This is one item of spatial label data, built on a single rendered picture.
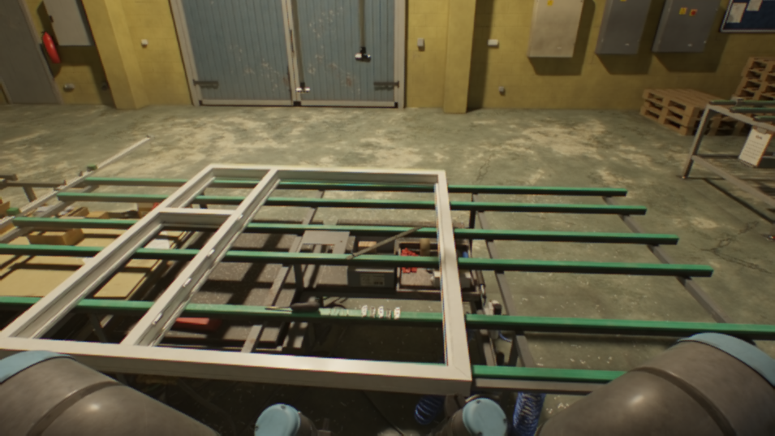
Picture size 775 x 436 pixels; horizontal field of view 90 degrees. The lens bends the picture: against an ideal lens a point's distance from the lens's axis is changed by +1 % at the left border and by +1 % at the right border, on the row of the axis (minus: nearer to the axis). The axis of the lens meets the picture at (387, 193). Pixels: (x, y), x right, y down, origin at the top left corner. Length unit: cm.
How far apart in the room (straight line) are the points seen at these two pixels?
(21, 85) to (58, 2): 210
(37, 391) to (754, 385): 68
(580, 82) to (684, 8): 177
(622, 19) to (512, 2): 177
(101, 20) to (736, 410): 868
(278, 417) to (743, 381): 81
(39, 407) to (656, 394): 57
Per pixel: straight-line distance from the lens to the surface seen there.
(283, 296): 203
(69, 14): 924
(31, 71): 1034
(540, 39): 749
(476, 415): 100
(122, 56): 865
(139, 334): 154
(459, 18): 698
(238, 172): 262
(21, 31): 1020
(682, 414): 48
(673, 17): 828
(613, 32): 788
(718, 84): 924
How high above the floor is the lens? 189
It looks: 27 degrees down
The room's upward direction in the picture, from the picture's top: straight up
